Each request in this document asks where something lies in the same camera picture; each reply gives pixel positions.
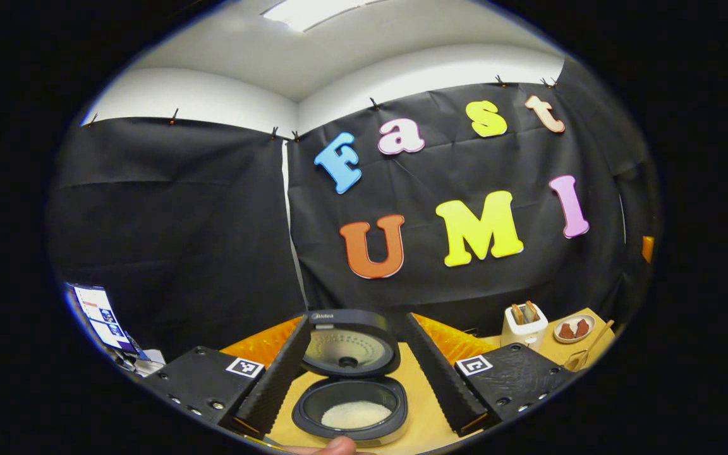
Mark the black rice cooker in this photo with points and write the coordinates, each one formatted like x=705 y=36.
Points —
x=345 y=344

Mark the white side table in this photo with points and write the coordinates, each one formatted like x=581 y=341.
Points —
x=149 y=366

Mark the ceiling light panel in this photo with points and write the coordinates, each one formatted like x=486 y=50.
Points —
x=313 y=11

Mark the small round plate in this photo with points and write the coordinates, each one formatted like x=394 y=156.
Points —
x=574 y=341

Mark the row of black cloth clips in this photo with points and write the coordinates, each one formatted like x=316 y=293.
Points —
x=373 y=103

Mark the computer monitor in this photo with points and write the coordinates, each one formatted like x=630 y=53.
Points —
x=102 y=316

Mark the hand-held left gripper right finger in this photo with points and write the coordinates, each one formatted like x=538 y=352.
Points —
x=440 y=379

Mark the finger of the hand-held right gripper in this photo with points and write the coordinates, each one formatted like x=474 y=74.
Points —
x=648 y=248

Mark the black backdrop cloth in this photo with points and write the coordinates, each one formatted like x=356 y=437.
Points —
x=181 y=221

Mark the wooden spoon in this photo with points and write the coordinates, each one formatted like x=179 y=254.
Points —
x=599 y=336

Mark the white rice heap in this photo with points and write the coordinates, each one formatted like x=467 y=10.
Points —
x=356 y=415

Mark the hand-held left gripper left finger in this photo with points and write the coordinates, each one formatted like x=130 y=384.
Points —
x=282 y=373

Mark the white toaster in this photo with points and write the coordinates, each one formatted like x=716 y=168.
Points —
x=524 y=335

